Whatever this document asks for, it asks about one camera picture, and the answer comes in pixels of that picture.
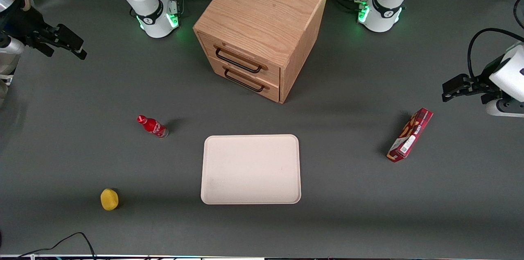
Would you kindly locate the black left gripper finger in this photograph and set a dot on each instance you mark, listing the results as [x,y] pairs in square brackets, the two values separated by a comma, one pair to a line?
[456,86]
[491,99]

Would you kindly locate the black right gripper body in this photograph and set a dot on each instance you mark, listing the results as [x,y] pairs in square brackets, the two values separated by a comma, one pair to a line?
[25,26]

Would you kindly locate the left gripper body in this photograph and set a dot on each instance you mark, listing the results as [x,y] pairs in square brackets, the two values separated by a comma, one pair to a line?
[482,84]

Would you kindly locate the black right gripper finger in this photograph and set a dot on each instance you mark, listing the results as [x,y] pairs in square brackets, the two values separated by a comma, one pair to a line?
[44,49]
[69,39]

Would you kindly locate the wooden drawer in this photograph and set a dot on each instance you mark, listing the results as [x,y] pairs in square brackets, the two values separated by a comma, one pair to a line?
[273,75]
[275,94]

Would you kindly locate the closed wooden drawer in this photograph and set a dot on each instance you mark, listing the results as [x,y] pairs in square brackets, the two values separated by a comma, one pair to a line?
[275,94]

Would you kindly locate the oak wooden drawer cabinet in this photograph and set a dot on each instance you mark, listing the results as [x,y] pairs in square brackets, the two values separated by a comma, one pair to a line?
[262,6]

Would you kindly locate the red tartan cookie box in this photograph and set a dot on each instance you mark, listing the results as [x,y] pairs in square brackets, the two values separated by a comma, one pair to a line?
[409,135]

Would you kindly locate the small red soda bottle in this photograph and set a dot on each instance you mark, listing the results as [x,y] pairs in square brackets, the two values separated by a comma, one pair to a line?
[152,126]

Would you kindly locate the yellow lemon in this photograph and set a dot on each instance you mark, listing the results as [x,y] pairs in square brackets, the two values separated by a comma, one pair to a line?
[109,199]

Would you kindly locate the beige rectangular tray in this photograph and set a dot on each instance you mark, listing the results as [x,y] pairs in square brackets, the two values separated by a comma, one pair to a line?
[250,170]

